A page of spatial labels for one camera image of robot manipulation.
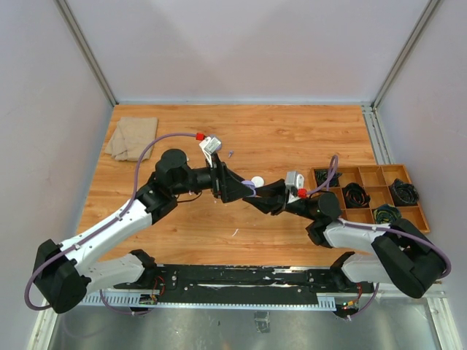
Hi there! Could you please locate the purple cable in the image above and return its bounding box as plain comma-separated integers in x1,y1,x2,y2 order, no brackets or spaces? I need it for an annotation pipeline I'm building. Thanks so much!
297,155,452,281
23,132,205,311

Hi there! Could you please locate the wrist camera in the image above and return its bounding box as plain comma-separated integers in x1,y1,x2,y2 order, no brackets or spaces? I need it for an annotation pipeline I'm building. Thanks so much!
285,171,304,196
199,136,222,158

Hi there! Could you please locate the white cable duct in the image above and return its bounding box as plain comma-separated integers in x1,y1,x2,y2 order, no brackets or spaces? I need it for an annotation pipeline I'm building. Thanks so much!
80,292,337,311

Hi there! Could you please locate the wooden compartment tray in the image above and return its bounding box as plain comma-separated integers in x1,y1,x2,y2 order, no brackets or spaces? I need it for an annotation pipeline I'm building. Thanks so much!
309,164,430,233

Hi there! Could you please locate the black rolled strap top-left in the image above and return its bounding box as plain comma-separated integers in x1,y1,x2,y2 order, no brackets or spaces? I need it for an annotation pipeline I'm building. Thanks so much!
314,168,343,187

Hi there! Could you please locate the white earbud case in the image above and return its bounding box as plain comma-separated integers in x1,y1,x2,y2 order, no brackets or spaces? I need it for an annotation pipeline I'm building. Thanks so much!
251,176,265,187

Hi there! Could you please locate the blue-green rolled strap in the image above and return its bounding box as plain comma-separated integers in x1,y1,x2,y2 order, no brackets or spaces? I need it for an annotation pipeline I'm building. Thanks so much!
372,203,403,227

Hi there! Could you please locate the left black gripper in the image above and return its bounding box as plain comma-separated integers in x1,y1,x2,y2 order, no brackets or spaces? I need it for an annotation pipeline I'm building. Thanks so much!
172,152,254,203

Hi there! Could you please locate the black rolled strap right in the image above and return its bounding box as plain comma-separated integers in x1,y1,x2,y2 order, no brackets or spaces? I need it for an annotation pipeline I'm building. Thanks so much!
388,177,420,205

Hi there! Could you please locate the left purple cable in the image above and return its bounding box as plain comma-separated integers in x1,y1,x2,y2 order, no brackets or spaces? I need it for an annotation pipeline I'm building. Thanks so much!
23,132,205,311

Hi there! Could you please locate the beige folded cloth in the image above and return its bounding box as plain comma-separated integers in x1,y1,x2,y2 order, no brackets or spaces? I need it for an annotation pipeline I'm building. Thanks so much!
104,117,158,162

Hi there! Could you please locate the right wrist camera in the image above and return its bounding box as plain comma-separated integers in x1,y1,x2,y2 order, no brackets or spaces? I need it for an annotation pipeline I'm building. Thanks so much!
285,171,304,196

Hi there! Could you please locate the black rolled strap middle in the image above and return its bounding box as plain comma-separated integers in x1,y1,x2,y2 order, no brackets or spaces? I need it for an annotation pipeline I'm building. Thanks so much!
341,182,371,209

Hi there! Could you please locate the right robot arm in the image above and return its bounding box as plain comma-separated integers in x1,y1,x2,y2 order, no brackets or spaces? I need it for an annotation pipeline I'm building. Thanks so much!
242,179,452,298

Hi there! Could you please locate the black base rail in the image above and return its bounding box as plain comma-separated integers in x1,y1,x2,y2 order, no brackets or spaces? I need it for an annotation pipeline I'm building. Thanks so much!
112,263,377,306

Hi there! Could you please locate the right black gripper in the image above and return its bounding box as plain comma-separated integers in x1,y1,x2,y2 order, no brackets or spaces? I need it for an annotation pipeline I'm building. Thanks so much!
244,179,318,221

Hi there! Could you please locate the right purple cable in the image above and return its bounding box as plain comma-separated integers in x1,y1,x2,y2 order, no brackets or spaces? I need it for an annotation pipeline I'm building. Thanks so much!
297,155,452,281

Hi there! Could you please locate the purple earbud case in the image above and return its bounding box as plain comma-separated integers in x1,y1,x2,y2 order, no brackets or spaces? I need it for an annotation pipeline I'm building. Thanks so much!
242,180,256,195

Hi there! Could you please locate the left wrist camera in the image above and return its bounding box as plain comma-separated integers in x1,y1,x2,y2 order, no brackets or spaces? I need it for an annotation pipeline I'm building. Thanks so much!
199,136,222,158

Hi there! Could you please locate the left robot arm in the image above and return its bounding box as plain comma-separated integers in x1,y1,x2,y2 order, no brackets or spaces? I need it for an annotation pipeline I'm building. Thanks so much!
28,149,255,314

